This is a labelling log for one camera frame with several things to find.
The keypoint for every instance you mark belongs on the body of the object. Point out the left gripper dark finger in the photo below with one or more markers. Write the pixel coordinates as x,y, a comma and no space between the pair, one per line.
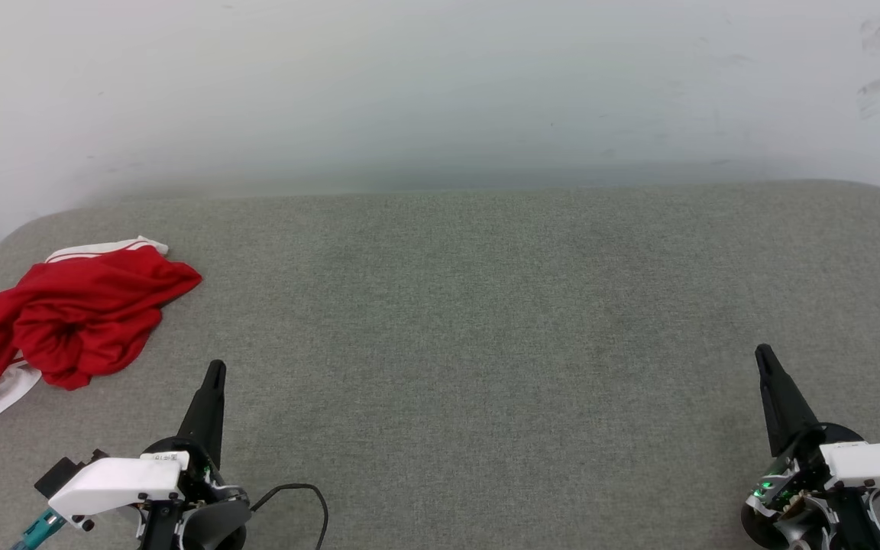
207,412

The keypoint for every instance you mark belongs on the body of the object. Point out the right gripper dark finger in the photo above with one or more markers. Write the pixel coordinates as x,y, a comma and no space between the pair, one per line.
784,405

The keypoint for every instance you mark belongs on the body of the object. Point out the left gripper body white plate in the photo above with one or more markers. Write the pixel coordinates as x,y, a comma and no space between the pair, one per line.
115,481

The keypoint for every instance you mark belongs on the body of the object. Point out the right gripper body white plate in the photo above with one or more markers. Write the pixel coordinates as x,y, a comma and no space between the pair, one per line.
875,462

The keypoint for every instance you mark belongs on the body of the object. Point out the red and white shirt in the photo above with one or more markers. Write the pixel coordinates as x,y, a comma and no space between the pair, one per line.
81,321

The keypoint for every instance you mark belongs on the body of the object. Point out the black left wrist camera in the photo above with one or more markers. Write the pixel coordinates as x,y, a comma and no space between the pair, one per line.
66,472

